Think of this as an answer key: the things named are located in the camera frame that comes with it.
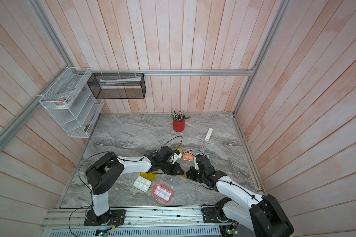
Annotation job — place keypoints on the orange pillbox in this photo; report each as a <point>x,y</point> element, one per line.
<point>188,156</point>

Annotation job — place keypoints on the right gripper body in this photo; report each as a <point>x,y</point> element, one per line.
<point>196,175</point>

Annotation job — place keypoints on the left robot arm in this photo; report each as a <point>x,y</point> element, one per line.
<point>102,175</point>

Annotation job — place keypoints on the white rectangular device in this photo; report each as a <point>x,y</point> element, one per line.
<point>208,135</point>

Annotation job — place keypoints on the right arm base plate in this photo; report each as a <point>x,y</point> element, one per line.
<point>214,215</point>

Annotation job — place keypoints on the yellow lid white pillbox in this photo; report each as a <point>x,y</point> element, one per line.
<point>144,181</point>

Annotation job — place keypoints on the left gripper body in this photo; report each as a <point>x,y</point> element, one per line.
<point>169,168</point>

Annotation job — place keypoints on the red pen cup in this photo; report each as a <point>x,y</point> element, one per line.
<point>179,126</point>

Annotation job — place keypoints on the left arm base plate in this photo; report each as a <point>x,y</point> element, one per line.
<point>110,218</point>

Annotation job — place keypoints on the tape roll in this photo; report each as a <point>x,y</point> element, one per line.
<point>63,101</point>

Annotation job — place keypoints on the red pillbox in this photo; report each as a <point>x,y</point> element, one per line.
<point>162,193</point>

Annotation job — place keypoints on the white wire shelf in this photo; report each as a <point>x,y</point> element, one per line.
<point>79,119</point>

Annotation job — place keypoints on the green lid white pillbox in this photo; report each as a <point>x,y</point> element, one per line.
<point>179,150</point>

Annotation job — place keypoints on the black mesh basket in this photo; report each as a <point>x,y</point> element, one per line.
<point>117,85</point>

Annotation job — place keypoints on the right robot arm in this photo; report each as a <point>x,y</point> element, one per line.
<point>261,214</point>

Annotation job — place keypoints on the blue pillbox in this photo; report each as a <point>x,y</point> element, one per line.
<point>199,153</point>

